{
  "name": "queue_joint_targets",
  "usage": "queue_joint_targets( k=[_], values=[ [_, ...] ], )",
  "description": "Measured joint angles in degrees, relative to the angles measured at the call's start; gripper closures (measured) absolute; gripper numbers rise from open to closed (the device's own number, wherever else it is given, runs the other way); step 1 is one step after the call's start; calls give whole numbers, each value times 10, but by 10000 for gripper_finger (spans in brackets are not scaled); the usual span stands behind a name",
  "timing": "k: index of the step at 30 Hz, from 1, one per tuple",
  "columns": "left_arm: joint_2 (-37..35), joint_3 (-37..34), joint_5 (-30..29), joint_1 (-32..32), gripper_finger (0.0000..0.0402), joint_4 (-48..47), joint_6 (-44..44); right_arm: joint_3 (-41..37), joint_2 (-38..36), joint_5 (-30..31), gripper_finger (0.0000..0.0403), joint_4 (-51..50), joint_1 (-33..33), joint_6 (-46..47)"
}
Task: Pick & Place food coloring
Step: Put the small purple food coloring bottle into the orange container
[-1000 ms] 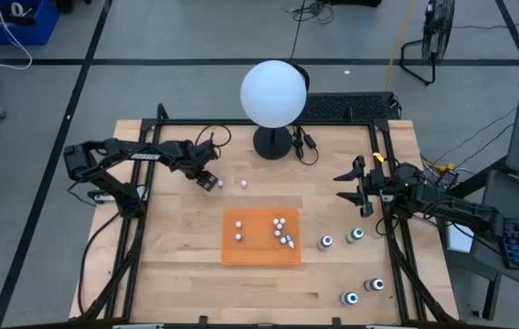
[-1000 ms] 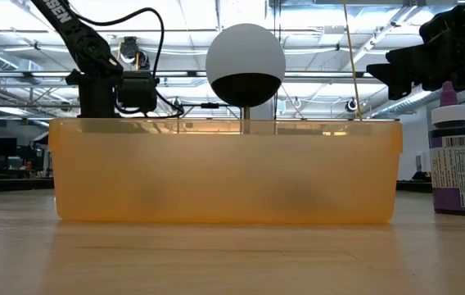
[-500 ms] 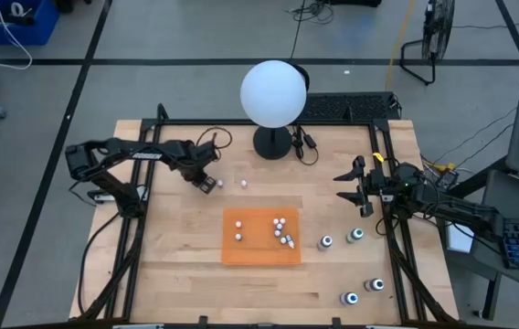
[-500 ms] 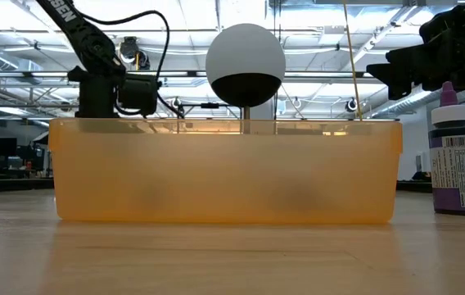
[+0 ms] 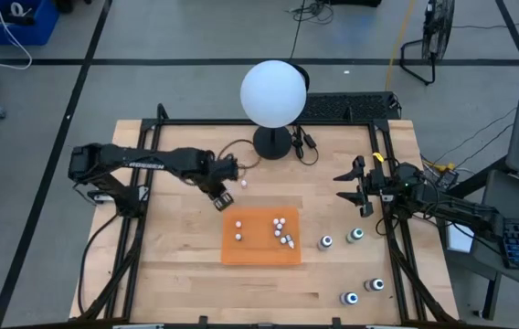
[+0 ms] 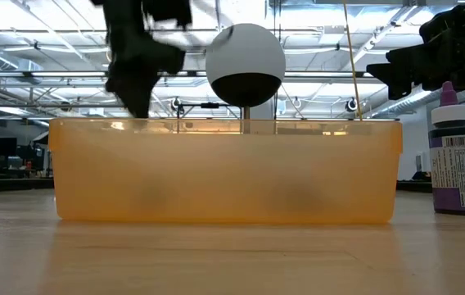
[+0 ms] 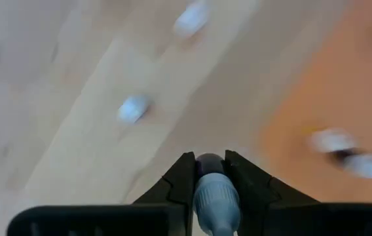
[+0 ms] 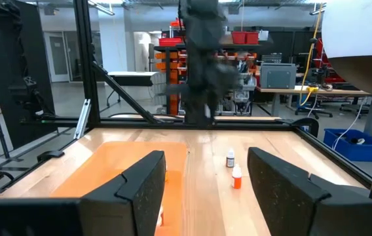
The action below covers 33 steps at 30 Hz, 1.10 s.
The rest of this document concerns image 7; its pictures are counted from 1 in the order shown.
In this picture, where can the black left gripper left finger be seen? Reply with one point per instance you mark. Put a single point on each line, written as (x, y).
(179, 183)

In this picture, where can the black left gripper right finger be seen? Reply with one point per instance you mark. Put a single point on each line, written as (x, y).
(251, 187)

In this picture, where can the translucent orange plastic bin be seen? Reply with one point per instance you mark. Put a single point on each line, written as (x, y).
(353, 82)

